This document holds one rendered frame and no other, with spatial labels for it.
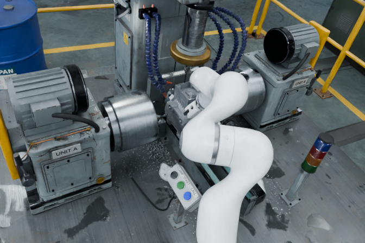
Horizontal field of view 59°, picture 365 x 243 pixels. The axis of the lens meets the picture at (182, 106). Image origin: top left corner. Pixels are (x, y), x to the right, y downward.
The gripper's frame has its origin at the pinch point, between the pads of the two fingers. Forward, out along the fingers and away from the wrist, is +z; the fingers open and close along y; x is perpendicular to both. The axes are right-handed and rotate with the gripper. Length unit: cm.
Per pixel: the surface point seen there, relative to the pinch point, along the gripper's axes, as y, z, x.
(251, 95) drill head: 36.4, 1.1, 0.6
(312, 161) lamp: 33, -21, -37
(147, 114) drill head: -19.3, -0.8, 4.9
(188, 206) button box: -22.0, -14.6, -34.6
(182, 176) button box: -18.6, -11.5, -24.1
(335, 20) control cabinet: 320, 136, 92
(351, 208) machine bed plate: 60, -3, -66
